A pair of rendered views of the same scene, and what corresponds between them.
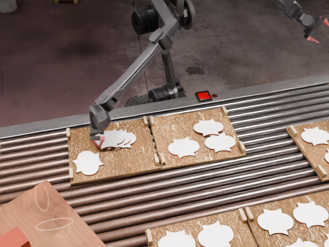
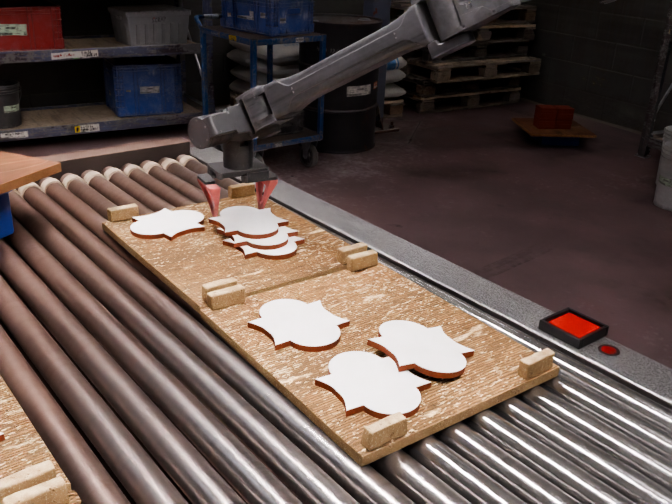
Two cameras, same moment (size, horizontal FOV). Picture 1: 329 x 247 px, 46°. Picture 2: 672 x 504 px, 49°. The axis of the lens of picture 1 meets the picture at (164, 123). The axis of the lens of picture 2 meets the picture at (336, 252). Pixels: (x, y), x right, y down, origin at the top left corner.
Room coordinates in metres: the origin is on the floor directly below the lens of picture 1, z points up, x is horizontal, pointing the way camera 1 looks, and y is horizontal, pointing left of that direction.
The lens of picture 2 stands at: (0.93, -0.98, 1.49)
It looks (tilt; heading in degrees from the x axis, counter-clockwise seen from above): 24 degrees down; 65
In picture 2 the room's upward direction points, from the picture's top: 3 degrees clockwise
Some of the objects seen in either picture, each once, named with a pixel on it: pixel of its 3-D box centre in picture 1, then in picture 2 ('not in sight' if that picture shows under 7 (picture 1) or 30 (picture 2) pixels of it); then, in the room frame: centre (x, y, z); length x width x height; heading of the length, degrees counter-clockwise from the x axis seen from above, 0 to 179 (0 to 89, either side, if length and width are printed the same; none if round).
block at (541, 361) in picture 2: (224, 111); (536, 363); (1.55, -0.32, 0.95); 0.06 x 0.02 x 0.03; 12
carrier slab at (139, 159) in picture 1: (111, 149); (232, 242); (1.29, 0.26, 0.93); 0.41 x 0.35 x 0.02; 103
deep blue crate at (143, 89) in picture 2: not in sight; (142, 85); (1.90, 4.64, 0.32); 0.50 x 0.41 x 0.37; 4
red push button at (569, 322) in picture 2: (203, 96); (573, 328); (1.70, -0.22, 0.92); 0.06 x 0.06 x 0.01; 14
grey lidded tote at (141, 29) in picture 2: not in sight; (150, 25); (1.98, 4.60, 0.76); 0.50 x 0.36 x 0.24; 14
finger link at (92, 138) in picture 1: (98, 138); (221, 193); (1.29, 0.31, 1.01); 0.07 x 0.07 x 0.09; 7
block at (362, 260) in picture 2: (152, 121); (362, 260); (1.47, 0.06, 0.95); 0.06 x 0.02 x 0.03; 12
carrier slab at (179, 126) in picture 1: (195, 136); (370, 341); (1.38, -0.16, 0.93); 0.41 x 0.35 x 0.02; 102
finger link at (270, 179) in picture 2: not in sight; (254, 189); (1.36, 0.32, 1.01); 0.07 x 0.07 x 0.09; 7
